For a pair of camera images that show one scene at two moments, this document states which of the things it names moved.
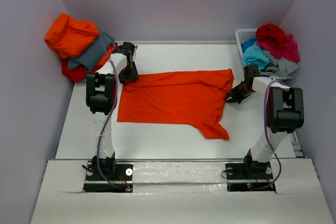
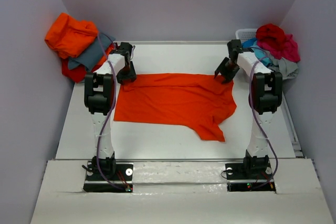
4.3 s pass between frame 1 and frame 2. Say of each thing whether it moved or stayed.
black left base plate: stayed
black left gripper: stayed
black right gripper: moved
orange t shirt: stayed
